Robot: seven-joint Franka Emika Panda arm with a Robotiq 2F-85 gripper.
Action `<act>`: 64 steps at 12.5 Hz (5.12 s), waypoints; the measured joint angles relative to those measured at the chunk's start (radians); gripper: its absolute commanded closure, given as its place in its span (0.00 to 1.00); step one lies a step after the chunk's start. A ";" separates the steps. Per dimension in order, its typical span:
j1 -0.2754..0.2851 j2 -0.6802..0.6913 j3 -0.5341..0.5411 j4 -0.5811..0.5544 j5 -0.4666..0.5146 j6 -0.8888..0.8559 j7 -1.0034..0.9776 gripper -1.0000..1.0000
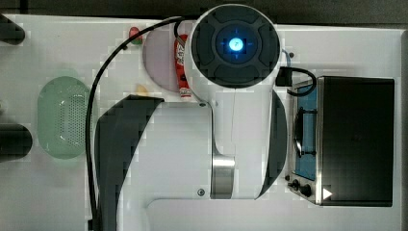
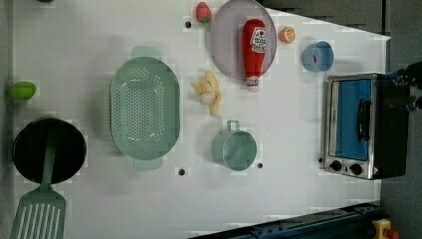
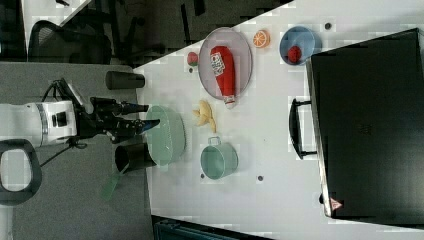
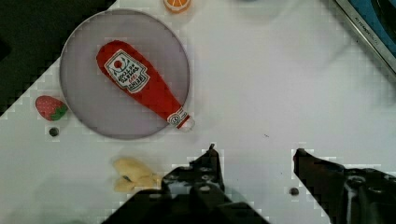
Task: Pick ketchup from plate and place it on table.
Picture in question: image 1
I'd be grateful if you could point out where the black toaster oven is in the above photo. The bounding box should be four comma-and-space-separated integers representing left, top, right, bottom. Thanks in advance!
286, 76, 395, 207

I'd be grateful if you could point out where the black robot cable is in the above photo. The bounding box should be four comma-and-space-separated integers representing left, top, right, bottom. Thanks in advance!
85, 16, 187, 231

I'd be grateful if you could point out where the black cylinder upper left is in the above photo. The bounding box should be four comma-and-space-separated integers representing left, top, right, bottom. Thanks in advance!
0, 14, 25, 45

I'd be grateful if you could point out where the black cylinder lower left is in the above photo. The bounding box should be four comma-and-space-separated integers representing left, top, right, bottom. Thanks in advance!
0, 123, 33, 163

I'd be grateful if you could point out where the blue bowl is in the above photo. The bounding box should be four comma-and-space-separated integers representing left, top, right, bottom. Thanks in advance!
282, 49, 292, 67

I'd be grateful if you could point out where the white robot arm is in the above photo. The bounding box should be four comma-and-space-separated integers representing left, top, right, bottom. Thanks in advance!
94, 4, 287, 231

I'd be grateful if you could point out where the yellow banana toy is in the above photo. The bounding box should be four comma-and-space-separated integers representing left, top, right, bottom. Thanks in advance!
136, 85, 148, 96

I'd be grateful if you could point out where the green perforated strainer basket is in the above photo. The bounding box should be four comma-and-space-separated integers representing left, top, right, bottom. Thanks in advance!
38, 76, 89, 160

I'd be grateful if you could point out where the black cylinder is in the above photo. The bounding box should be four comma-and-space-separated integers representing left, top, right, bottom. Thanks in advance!
0, 14, 25, 45
0, 123, 33, 163

